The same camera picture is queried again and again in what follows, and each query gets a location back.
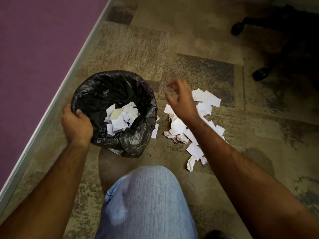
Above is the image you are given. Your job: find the person's right hand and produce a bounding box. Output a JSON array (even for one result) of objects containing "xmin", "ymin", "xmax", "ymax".
[{"xmin": 164, "ymin": 78, "xmax": 200, "ymax": 123}]

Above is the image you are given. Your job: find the person's left hand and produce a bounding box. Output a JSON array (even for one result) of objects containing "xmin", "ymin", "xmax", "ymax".
[{"xmin": 61, "ymin": 104, "xmax": 94, "ymax": 148}]

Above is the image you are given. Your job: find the trash bin with black bag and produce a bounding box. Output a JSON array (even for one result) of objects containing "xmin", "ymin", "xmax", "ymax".
[{"xmin": 71, "ymin": 70, "xmax": 158, "ymax": 158}]

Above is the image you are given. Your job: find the person's left forearm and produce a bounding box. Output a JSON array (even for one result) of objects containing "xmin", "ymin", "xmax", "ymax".
[{"xmin": 0, "ymin": 141, "xmax": 90, "ymax": 239}]

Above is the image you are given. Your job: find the person's right forearm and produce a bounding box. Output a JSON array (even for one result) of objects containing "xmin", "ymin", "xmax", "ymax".
[{"xmin": 189, "ymin": 112, "xmax": 319, "ymax": 239}]

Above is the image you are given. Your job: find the grey baseboard strip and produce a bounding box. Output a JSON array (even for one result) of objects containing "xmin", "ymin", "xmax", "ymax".
[{"xmin": 0, "ymin": 0, "xmax": 119, "ymax": 217}]

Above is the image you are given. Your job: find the pile of torn white papers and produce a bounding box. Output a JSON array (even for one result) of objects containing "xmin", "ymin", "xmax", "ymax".
[{"xmin": 163, "ymin": 88, "xmax": 229, "ymax": 172}]

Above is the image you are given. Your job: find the torn paper heap inside bin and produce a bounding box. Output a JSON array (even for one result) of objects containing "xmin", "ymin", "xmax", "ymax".
[{"xmin": 103, "ymin": 102, "xmax": 140, "ymax": 136}]

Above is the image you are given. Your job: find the person's leg in blue jeans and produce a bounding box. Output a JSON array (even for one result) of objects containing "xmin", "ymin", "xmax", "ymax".
[{"xmin": 95, "ymin": 166, "xmax": 199, "ymax": 239}]

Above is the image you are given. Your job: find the black office chair base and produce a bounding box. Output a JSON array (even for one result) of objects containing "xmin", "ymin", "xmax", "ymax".
[{"xmin": 230, "ymin": 3, "xmax": 319, "ymax": 82}]

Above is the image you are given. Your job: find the person's dark shoe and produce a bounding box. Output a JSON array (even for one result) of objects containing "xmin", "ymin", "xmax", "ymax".
[{"xmin": 204, "ymin": 229, "xmax": 231, "ymax": 239}]

